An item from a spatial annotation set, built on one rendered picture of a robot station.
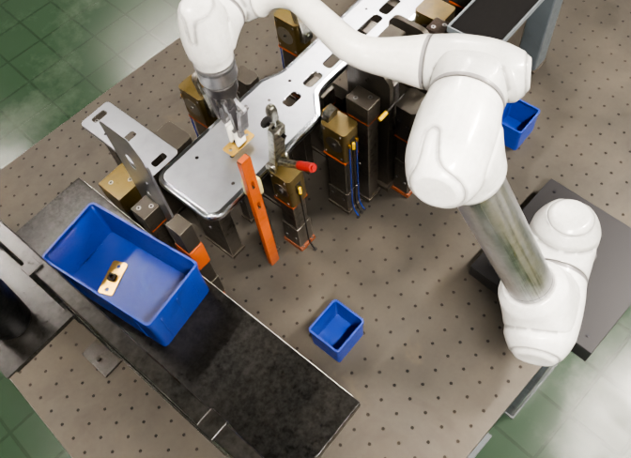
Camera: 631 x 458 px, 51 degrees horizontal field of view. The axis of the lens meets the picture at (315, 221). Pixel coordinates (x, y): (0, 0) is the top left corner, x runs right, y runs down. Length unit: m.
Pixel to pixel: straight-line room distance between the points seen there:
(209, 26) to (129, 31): 2.30
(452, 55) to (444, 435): 0.93
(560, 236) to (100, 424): 1.21
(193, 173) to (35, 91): 1.95
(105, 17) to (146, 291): 2.42
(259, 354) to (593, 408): 1.44
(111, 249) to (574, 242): 1.06
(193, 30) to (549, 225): 0.88
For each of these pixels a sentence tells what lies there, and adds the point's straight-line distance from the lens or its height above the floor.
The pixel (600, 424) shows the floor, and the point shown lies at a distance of 2.54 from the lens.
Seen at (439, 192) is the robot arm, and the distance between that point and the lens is 1.07.
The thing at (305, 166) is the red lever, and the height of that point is 1.14.
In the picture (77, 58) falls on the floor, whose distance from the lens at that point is 3.62.
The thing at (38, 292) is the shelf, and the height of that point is 1.43.
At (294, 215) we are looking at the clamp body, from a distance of 1.73.
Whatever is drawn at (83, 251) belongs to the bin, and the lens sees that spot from 1.61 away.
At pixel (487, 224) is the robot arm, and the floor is 1.31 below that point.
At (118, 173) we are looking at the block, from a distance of 1.70.
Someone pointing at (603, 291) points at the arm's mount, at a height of 0.76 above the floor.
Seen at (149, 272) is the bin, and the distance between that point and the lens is 1.56.
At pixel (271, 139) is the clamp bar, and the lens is 1.49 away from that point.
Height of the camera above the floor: 2.36
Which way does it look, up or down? 60 degrees down
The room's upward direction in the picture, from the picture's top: 9 degrees counter-clockwise
